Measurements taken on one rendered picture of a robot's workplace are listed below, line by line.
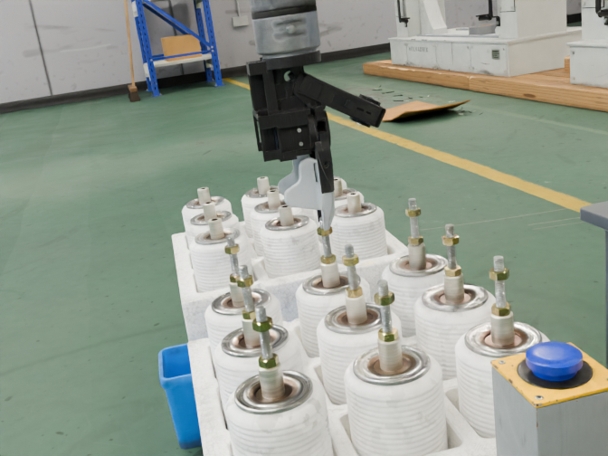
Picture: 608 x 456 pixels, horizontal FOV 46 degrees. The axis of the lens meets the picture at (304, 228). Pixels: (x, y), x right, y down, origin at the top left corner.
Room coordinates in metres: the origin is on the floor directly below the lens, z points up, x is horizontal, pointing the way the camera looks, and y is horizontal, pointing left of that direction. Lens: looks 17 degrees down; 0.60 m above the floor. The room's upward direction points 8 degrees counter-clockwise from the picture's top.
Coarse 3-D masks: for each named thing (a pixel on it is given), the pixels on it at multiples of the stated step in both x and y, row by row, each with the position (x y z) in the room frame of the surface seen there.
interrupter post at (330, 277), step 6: (324, 264) 0.86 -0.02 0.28; (330, 264) 0.85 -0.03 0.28; (336, 264) 0.86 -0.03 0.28; (324, 270) 0.86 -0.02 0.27; (330, 270) 0.85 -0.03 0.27; (336, 270) 0.86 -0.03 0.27; (324, 276) 0.86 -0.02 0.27; (330, 276) 0.85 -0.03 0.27; (336, 276) 0.86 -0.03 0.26; (324, 282) 0.86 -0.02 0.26; (330, 282) 0.85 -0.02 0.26; (336, 282) 0.85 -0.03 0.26
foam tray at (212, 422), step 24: (192, 360) 0.84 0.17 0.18; (312, 360) 0.80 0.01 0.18; (216, 384) 0.77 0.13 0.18; (456, 384) 0.70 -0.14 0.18; (216, 408) 0.72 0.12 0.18; (336, 408) 0.68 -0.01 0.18; (456, 408) 0.70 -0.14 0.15; (216, 432) 0.67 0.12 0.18; (336, 432) 0.64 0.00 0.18; (456, 432) 0.61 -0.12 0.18
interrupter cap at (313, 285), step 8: (320, 272) 0.90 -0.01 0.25; (344, 272) 0.89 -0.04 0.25; (304, 280) 0.88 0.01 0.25; (312, 280) 0.88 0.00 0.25; (320, 280) 0.88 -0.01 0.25; (344, 280) 0.87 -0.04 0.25; (360, 280) 0.86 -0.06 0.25; (304, 288) 0.85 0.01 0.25; (312, 288) 0.85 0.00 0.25; (320, 288) 0.85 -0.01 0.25; (328, 288) 0.85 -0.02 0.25; (336, 288) 0.84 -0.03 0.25; (344, 288) 0.84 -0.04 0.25
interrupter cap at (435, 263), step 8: (408, 256) 0.92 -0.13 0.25; (432, 256) 0.90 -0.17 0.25; (440, 256) 0.90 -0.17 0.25; (392, 264) 0.89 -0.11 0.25; (400, 264) 0.89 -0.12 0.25; (408, 264) 0.89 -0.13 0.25; (432, 264) 0.88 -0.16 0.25; (440, 264) 0.87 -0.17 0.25; (392, 272) 0.87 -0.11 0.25; (400, 272) 0.86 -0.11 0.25; (408, 272) 0.86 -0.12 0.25; (416, 272) 0.86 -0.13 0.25; (424, 272) 0.85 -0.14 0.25; (432, 272) 0.85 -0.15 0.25
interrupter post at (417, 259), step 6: (408, 246) 0.88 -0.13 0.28; (414, 246) 0.88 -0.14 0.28; (420, 246) 0.87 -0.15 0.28; (408, 252) 0.88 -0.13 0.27; (414, 252) 0.87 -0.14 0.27; (420, 252) 0.87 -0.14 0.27; (414, 258) 0.87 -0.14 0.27; (420, 258) 0.87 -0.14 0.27; (414, 264) 0.87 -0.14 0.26; (420, 264) 0.87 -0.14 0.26
